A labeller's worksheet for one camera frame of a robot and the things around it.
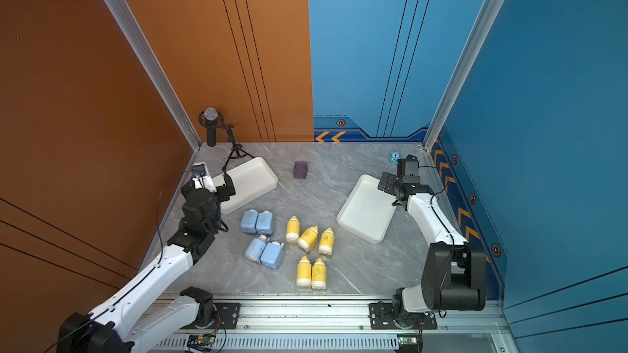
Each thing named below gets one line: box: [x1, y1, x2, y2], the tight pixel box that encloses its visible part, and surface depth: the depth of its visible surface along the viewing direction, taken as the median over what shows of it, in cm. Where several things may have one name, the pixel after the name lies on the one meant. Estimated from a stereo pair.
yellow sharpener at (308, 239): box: [297, 225, 319, 253], surface depth 84 cm
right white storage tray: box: [336, 174, 397, 246], surface depth 97 cm
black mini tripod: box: [221, 124, 256, 171], surface depth 111 cm
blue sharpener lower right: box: [260, 241, 285, 270], surface depth 81 cm
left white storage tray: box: [212, 156, 279, 215], surface depth 110 cm
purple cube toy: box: [292, 160, 309, 179], surface depth 107 cm
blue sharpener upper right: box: [255, 210, 274, 235], surface depth 88 cm
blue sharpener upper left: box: [240, 209, 259, 233], surface depth 89 cm
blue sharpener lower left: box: [244, 233, 268, 262], surface depth 81 cm
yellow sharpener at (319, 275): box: [310, 258, 328, 291], surface depth 76 cm
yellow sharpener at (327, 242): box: [318, 227, 335, 256], surface depth 82 cm
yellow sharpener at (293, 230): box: [286, 215, 301, 243], surface depth 86 cm
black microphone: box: [198, 107, 225, 148], surface depth 101 cm
